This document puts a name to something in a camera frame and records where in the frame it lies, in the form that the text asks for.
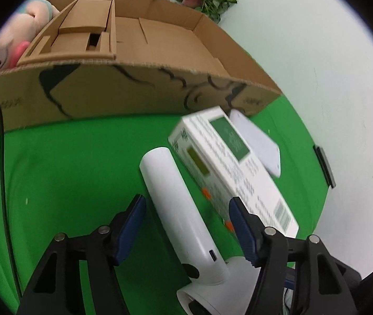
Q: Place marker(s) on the large brown cardboard box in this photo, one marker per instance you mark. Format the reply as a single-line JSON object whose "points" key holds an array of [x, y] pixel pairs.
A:
{"points": [[170, 59]]}

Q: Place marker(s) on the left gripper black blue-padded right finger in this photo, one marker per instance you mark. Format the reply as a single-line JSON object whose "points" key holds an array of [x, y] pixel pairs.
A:
{"points": [[319, 282]]}

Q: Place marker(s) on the black clip on mat edge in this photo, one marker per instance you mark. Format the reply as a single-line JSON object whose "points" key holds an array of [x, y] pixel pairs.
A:
{"points": [[325, 167]]}

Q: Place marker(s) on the brown cardboard insert divider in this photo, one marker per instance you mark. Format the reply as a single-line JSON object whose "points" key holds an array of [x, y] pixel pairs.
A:
{"points": [[85, 29]]}

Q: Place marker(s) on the white green medicine box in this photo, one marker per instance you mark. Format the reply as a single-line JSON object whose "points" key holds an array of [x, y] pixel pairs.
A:
{"points": [[224, 166]]}

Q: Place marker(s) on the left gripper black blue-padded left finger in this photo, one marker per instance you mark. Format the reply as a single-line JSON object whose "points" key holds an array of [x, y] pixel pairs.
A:
{"points": [[55, 285]]}

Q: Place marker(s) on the pink pig plush toy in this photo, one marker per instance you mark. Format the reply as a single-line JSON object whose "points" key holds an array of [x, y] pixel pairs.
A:
{"points": [[21, 29]]}

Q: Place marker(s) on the white plastic device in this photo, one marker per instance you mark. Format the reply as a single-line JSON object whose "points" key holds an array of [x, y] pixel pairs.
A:
{"points": [[263, 146]]}

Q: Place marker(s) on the white hair dryer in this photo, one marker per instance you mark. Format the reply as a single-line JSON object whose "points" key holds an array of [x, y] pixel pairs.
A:
{"points": [[217, 286]]}

